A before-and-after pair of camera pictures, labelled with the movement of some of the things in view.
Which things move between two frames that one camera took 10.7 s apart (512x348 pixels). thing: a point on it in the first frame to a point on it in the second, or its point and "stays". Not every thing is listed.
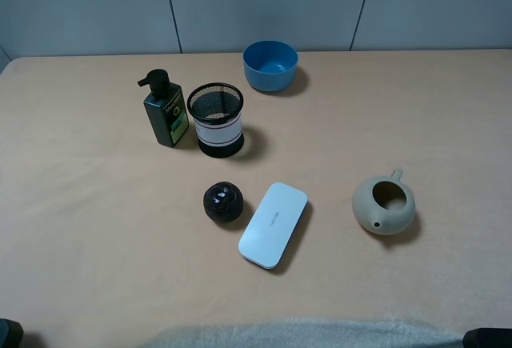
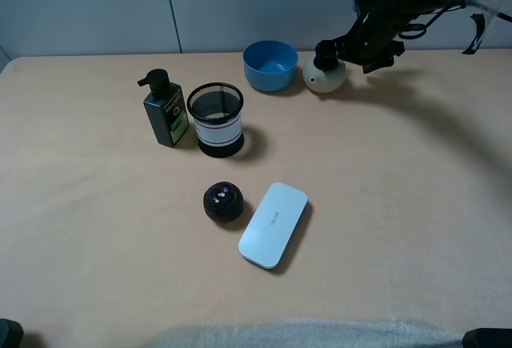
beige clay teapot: [384, 205] to [322, 81]
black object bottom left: [11, 334] stays
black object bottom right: [488, 338] stays
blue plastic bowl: [270, 66] stays
